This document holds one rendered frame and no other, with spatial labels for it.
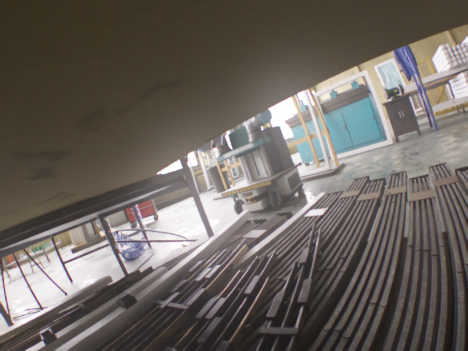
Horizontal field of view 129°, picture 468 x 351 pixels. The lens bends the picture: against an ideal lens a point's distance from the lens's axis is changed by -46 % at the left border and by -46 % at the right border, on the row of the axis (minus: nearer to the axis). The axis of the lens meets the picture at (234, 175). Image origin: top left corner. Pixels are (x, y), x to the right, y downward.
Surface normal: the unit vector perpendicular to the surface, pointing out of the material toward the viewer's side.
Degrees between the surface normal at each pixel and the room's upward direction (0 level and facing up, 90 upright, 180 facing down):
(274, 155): 90
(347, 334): 0
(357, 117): 90
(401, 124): 90
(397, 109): 90
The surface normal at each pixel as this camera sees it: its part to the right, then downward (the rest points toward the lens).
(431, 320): -0.34, -0.94
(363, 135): -0.70, 0.28
